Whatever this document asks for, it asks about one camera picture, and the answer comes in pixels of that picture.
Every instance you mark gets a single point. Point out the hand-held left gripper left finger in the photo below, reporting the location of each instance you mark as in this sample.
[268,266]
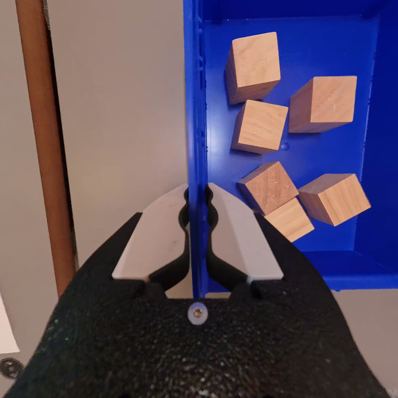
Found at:
[155,236]

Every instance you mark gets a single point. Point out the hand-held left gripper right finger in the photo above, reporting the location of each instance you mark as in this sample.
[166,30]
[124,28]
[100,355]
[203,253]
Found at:
[242,242]

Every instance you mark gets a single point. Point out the pile of wooden cubes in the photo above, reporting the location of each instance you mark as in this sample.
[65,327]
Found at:
[255,62]

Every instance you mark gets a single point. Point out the blue plastic bin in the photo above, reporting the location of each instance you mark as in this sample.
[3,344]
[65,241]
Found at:
[326,46]

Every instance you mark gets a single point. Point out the black round table grommet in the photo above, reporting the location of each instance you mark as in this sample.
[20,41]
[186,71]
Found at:
[11,367]

